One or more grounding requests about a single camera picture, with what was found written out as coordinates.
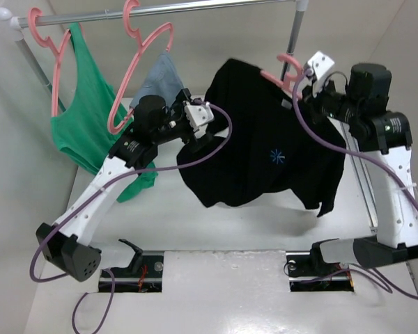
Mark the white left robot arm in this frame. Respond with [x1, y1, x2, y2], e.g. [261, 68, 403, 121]
[36, 89, 214, 282]

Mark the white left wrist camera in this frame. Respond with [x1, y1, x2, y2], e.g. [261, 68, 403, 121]
[184, 102, 215, 132]

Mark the aluminium rail right side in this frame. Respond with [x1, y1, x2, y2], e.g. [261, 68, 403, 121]
[339, 123, 378, 234]

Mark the pink hanger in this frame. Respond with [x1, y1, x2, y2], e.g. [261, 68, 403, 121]
[107, 0, 175, 135]
[27, 7, 84, 118]
[260, 54, 303, 95]

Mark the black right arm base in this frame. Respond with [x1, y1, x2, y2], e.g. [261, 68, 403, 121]
[284, 246, 354, 292]

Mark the black t shirt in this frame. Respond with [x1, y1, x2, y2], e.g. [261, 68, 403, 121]
[177, 58, 345, 215]

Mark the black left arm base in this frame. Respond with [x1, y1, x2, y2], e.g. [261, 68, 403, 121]
[110, 239, 164, 294]

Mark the green tank top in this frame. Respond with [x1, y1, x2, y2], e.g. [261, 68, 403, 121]
[49, 23, 158, 204]

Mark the blue denim garment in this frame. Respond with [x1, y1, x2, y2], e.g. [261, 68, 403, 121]
[130, 51, 184, 109]

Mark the silver clothes rack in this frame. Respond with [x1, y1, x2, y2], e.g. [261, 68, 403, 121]
[0, 0, 311, 91]

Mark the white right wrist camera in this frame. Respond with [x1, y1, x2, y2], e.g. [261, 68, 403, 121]
[304, 51, 335, 97]

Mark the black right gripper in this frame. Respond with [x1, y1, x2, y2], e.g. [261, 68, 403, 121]
[295, 73, 363, 125]

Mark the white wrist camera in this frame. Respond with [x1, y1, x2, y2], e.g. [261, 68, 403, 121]
[304, 51, 335, 97]
[184, 102, 215, 132]

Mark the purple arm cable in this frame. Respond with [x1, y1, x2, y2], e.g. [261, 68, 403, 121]
[29, 100, 233, 333]
[291, 71, 418, 300]

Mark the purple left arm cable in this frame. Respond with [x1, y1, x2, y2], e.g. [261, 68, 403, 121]
[29, 100, 233, 333]

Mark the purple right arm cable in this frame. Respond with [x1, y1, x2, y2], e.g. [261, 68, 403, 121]
[291, 71, 418, 300]

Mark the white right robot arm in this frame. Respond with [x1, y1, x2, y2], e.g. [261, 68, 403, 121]
[296, 61, 418, 274]

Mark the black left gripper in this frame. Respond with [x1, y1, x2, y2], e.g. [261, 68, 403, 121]
[153, 90, 213, 151]

